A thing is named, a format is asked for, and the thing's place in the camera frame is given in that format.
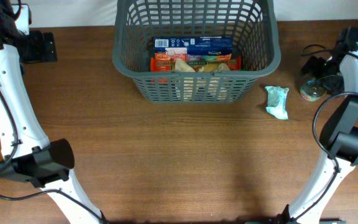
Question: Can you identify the small tin can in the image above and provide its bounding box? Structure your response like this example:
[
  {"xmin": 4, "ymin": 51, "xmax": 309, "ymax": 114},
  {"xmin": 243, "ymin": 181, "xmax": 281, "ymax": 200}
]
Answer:
[{"xmin": 300, "ymin": 80, "xmax": 325, "ymax": 101}]

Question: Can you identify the dark blue cardboard box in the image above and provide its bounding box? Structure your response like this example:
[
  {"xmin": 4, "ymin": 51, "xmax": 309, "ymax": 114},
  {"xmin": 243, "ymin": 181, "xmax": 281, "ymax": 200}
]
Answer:
[{"xmin": 154, "ymin": 37, "xmax": 233, "ymax": 61}]

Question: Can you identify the grey plastic mesh basket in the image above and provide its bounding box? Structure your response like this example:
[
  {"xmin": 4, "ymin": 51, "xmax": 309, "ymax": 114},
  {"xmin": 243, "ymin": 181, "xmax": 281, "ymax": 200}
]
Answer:
[{"xmin": 112, "ymin": 0, "xmax": 281, "ymax": 103}]

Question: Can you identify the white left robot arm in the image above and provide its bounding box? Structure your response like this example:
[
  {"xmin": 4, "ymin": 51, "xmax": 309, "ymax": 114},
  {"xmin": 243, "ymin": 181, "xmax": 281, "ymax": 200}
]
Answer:
[{"xmin": 0, "ymin": 1, "xmax": 106, "ymax": 223}]

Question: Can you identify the beige food pouch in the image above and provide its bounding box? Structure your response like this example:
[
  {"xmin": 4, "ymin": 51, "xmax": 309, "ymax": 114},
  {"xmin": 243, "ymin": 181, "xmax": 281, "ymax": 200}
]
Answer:
[{"xmin": 174, "ymin": 59, "xmax": 231, "ymax": 101}]

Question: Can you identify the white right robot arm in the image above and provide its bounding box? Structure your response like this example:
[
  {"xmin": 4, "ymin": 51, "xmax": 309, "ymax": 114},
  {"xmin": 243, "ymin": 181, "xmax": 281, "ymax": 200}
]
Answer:
[{"xmin": 271, "ymin": 26, "xmax": 358, "ymax": 223}]

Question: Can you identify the San Remo spaghetti packet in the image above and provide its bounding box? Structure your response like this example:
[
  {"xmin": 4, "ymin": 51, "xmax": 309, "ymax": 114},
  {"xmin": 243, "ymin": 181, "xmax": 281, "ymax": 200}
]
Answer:
[{"xmin": 150, "ymin": 57, "xmax": 242, "ymax": 73}]

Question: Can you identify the light green packet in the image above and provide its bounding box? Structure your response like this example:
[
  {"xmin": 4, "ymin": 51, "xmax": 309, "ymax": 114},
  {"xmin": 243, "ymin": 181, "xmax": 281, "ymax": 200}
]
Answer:
[{"xmin": 265, "ymin": 86, "xmax": 289, "ymax": 120}]

